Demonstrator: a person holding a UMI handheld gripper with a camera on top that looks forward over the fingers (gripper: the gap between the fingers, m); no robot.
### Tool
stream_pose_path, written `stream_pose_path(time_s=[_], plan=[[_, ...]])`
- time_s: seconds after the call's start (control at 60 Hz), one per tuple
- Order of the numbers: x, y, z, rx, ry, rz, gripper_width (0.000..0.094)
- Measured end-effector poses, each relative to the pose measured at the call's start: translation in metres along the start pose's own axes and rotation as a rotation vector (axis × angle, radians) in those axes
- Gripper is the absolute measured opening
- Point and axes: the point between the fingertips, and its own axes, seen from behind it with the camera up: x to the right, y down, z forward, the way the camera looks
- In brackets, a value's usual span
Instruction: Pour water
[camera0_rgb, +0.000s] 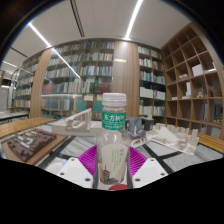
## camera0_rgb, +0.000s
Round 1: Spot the small white red model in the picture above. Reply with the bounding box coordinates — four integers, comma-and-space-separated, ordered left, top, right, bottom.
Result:
129, 134, 152, 148

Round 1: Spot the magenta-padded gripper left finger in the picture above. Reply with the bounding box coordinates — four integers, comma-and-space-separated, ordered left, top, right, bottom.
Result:
57, 144, 100, 190

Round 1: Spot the wooden slatted bench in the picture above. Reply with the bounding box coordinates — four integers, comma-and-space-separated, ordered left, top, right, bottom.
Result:
0, 116, 56, 140

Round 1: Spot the wooden cubby shelf unit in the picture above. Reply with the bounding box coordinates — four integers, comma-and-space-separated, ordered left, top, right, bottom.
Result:
160, 22, 224, 138

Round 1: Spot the narrow wooden bookshelf with books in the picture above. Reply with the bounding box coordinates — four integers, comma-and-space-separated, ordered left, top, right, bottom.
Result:
137, 44, 167, 118

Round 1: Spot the long ceiling light strip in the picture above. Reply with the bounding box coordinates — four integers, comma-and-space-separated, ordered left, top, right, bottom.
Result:
124, 0, 145, 40
28, 21, 82, 80

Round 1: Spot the white building model with ramp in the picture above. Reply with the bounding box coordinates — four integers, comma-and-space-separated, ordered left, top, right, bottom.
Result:
49, 109, 103, 136

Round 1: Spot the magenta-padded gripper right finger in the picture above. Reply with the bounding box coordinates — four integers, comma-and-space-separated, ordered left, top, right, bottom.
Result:
128, 146, 169, 190

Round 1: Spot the brown building model on board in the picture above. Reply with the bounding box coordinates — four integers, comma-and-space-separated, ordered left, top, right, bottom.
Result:
0, 128, 68, 167

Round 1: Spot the dark grey building model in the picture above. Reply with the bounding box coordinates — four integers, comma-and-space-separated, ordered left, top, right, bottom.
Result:
125, 115, 156, 135

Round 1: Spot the clear green-labelled drink bottle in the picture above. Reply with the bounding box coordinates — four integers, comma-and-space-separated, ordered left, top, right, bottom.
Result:
96, 92, 132, 188

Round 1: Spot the side bookshelf with books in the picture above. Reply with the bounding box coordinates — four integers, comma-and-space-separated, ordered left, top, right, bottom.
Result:
12, 54, 40, 112

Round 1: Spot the wide wooden bookshelf with books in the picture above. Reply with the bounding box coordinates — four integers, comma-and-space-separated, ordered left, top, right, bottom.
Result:
40, 39, 116, 120

